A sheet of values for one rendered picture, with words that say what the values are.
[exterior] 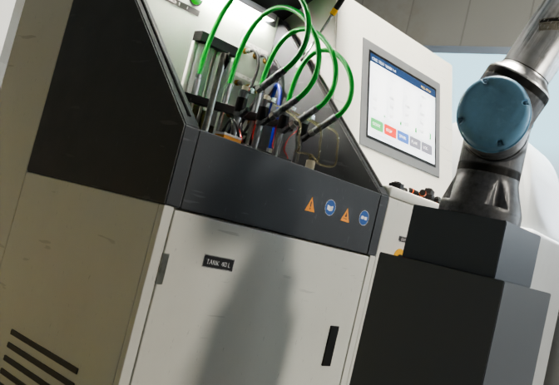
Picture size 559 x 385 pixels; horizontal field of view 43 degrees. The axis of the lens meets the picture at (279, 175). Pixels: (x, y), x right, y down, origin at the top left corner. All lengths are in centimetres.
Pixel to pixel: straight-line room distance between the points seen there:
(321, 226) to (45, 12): 93
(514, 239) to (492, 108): 24
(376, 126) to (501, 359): 113
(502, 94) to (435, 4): 358
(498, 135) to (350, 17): 114
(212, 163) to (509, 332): 64
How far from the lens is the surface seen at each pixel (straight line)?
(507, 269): 131
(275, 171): 156
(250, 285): 156
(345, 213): 175
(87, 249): 156
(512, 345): 132
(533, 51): 126
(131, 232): 144
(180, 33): 205
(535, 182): 331
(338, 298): 179
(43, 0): 207
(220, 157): 145
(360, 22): 230
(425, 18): 477
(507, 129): 120
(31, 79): 198
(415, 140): 243
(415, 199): 199
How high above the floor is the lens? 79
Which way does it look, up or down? 5 degrees up
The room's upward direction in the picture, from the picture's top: 14 degrees clockwise
